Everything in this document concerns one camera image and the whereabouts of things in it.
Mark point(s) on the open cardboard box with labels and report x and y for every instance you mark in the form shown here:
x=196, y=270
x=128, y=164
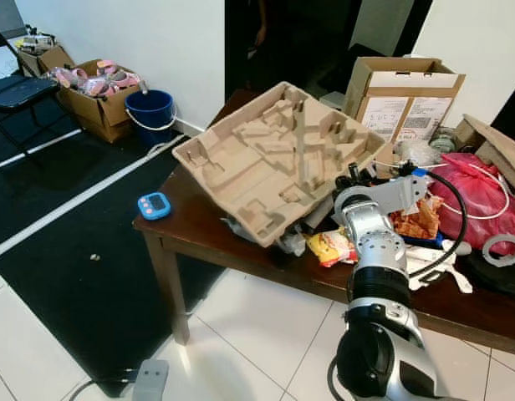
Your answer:
x=408, y=109

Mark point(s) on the clear plastic bag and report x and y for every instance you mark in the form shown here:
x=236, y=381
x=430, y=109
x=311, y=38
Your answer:
x=420, y=153

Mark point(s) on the black bag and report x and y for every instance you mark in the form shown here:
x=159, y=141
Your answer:
x=496, y=280

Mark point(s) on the red plastic bag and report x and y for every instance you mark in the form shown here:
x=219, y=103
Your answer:
x=483, y=196

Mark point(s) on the flat cardboard piece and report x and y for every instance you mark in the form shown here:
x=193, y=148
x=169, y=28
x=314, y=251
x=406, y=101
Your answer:
x=500, y=150

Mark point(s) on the small cardboard box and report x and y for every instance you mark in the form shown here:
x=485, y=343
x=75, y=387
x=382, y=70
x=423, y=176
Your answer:
x=44, y=58

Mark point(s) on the orange snack bag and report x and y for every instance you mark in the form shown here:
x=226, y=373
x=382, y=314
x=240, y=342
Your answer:
x=416, y=221

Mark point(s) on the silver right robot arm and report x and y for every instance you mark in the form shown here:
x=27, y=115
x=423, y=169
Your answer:
x=379, y=284

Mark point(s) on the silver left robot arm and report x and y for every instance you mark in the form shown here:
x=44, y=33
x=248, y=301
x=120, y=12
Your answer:
x=150, y=380

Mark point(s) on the yellow snack bag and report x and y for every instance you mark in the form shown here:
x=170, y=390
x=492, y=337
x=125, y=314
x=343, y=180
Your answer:
x=331, y=248

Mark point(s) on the blue digital timer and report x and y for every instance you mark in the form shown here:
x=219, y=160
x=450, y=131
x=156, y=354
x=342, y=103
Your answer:
x=154, y=205

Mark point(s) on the cardboard box with pink items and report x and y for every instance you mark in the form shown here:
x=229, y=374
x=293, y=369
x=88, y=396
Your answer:
x=99, y=113

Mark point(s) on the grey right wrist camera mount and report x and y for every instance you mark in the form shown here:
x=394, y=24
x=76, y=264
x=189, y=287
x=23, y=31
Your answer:
x=395, y=196

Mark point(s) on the dark wooden table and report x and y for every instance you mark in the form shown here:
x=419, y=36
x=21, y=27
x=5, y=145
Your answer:
x=232, y=238

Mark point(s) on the black folding chair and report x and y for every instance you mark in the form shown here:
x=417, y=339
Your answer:
x=19, y=92

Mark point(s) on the blue plastic bucket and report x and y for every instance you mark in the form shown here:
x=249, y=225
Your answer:
x=150, y=117

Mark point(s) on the black mat with white edge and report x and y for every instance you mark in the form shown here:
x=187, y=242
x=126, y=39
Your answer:
x=82, y=276

